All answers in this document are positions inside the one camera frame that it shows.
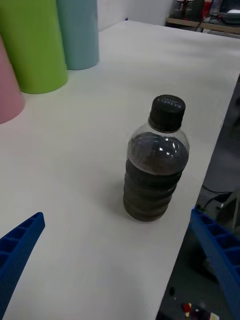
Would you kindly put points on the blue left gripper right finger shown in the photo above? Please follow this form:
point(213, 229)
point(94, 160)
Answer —
point(220, 250)

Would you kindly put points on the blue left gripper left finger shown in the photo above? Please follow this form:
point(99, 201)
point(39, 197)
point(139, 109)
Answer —
point(17, 242)

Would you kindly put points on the dark drink bottle black cap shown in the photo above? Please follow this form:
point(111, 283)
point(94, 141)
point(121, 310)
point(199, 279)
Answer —
point(152, 175)

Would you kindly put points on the pink plastic bin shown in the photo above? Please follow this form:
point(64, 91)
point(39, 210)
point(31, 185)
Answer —
point(8, 95)

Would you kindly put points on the yellow-green plastic bin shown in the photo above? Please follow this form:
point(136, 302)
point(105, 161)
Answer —
point(35, 45)

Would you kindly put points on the pale blue plastic bin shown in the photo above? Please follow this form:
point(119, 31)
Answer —
point(80, 35)

